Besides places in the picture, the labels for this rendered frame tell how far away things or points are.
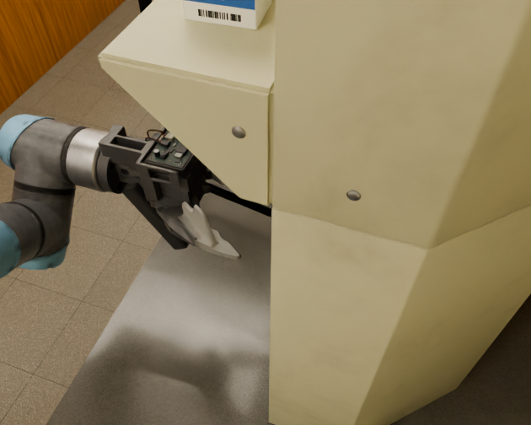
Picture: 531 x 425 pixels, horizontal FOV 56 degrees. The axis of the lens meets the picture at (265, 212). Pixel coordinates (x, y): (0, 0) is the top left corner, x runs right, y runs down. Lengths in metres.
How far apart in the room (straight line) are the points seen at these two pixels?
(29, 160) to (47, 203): 0.06
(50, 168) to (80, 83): 2.44
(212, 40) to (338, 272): 0.19
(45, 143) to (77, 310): 1.43
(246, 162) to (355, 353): 0.24
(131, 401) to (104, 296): 1.27
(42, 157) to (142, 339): 0.34
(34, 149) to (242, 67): 0.42
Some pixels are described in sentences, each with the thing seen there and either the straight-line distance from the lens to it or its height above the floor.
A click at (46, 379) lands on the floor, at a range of 1.96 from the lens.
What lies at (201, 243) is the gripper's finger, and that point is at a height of 1.24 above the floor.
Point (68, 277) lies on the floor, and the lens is 2.14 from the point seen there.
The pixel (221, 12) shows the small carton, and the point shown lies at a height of 1.52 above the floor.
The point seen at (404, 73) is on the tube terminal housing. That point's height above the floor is 1.54.
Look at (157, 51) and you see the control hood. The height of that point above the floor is 1.51.
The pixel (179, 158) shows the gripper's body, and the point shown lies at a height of 1.29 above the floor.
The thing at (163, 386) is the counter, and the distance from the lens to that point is 0.81.
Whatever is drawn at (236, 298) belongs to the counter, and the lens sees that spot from 0.86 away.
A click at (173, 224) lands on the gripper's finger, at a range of 0.58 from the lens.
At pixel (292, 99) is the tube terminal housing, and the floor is 1.51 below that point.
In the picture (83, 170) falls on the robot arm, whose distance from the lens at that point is 0.64.
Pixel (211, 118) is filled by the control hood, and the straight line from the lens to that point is 0.32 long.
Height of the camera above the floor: 1.68
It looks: 50 degrees down
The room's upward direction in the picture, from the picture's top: straight up
